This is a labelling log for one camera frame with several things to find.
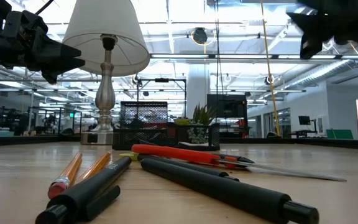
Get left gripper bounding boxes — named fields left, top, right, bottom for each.
left=0, top=28, right=86, bottom=85

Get orange pencil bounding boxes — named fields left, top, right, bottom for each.
left=47, top=152, right=83, bottom=200
left=76, top=151, right=112, bottom=184

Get black pen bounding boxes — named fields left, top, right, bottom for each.
left=35, top=156, right=133, bottom=224
left=136, top=154, right=241, bottom=182
left=140, top=157, right=320, bottom=224

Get red-handled scissors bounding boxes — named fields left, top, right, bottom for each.
left=131, top=144, right=347, bottom=182

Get black mesh desk organizer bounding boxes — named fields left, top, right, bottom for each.
left=112, top=101, right=221, bottom=152

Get white shade silver table lamp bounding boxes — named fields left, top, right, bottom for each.
left=61, top=0, right=151, bottom=146

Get background robot workstation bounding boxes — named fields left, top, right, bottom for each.
left=0, top=103, right=83, bottom=137

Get small monitor on stand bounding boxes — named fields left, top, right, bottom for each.
left=297, top=115, right=319, bottom=138

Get green panel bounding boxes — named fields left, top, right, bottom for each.
left=326, top=128, right=354, bottom=140

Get black round ceiling device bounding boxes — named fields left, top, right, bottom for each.
left=191, top=27, right=209, bottom=45

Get small green succulent plant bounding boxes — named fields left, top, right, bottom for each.
left=174, top=104, right=217, bottom=144

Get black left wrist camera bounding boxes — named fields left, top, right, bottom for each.
left=1, top=10, right=49, bottom=40

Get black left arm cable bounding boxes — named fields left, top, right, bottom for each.
left=35, top=0, right=55, bottom=16

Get yellow hanging cord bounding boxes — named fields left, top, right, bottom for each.
left=260, top=0, right=281, bottom=136

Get black hanging cable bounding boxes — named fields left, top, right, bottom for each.
left=214, top=0, right=225, bottom=96

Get black background gantry frame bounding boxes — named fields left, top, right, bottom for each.
left=136, top=77, right=187, bottom=118

